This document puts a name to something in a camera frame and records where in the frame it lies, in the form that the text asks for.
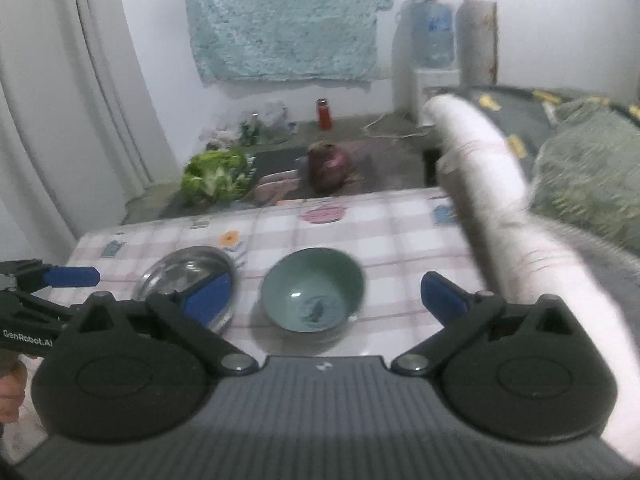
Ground green ceramic bowl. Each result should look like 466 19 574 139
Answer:
259 247 366 335

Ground person's left hand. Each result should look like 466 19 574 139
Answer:
0 361 27 424

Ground white rolled bed edge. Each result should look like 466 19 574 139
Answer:
424 94 639 463

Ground checked floral tablecloth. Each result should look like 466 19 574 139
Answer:
70 188 486 359

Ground green leafy lettuce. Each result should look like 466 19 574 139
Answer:
181 148 256 204

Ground white curtain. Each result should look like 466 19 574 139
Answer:
1 0 178 262

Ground pink slippers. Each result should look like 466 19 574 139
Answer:
253 170 300 206

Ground green patterned pillow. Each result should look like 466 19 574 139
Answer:
529 99 639 255

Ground dark red onion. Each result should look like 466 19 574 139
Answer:
307 142 354 194

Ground dark grey bed blanket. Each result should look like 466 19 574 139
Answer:
464 87 639 314

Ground plastic bags on floor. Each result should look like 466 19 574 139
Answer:
198 100 297 148

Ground white water dispenser stand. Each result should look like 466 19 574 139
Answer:
392 13 461 128

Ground red bottle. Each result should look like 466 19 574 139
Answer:
317 99 333 131

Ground blue water jug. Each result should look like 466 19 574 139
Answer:
410 0 454 70

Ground blue hanging wall cloth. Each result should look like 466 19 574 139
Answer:
186 0 394 86

